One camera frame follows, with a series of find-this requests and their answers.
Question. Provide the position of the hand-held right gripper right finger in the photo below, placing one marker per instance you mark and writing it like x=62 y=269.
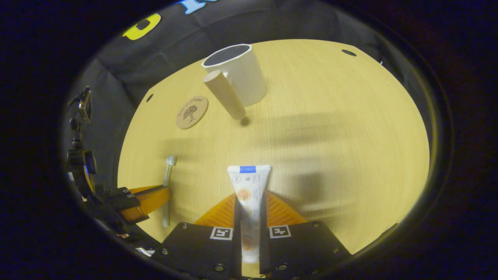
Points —
x=303 y=249

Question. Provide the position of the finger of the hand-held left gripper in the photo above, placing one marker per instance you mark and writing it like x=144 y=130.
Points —
x=151 y=200

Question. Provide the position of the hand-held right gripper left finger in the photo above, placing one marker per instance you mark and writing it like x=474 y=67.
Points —
x=202 y=249

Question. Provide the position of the white toothbrush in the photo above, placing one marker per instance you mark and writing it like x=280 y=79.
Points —
x=171 y=160

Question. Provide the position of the white toothpaste tube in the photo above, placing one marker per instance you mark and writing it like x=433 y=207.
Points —
x=249 y=194

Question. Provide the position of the round wooden coaster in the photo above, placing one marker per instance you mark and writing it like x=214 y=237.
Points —
x=192 y=112

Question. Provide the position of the wooden desktop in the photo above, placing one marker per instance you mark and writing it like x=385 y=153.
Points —
x=330 y=116

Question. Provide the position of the black backdrop cloth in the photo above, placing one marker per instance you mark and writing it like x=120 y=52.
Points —
x=175 y=42

